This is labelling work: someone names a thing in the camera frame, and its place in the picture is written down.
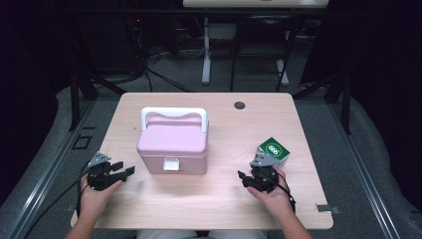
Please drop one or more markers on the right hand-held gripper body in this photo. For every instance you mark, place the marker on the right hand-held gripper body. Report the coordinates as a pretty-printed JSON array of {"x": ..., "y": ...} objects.
[{"x": 263, "y": 174}]

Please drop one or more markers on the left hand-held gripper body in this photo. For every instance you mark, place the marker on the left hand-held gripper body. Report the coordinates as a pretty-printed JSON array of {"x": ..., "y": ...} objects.
[{"x": 99, "y": 176}]

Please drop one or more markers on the green and white carton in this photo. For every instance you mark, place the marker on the green and white carton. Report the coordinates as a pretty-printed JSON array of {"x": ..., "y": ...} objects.
[{"x": 276, "y": 150}]

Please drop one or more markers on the pink storage box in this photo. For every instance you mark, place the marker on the pink storage box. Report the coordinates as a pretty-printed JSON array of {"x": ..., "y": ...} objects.
[{"x": 172, "y": 142}]

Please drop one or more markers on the person's left hand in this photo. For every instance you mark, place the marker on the person's left hand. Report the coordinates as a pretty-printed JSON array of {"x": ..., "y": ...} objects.
[{"x": 96, "y": 199}]

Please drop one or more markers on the person's right hand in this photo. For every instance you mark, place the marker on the person's right hand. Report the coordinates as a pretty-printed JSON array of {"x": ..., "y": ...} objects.
[{"x": 273, "y": 199}]

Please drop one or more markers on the round table grommet hole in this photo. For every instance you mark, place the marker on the round table grommet hole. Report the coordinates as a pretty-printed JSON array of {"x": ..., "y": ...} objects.
[{"x": 239, "y": 105}]

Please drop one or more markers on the person's light trousers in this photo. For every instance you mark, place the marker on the person's light trousers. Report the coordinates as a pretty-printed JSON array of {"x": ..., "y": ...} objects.
[{"x": 199, "y": 235}]

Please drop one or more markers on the black metal stand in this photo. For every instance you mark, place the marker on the black metal stand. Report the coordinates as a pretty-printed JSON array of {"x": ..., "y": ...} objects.
[
  {"x": 346, "y": 103},
  {"x": 75, "y": 99}
]

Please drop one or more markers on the white background desk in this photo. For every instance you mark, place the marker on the white background desk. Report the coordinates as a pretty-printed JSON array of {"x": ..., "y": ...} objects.
[{"x": 206, "y": 49}]

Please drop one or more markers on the dark computer with red light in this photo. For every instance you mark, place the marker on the dark computer with red light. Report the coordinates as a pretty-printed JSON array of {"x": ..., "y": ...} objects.
[{"x": 146, "y": 36}]

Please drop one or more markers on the aluminium floor rail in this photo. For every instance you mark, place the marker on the aluminium floor rail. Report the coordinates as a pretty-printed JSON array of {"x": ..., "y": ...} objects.
[
  {"x": 365, "y": 172},
  {"x": 49, "y": 179}
]

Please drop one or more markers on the grey metal table bracket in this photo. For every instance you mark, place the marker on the grey metal table bracket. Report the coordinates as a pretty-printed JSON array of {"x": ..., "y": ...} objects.
[{"x": 326, "y": 208}]

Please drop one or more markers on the black metal chair frame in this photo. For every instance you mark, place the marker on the black metal chair frame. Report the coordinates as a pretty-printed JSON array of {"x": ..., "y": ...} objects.
[{"x": 282, "y": 66}]

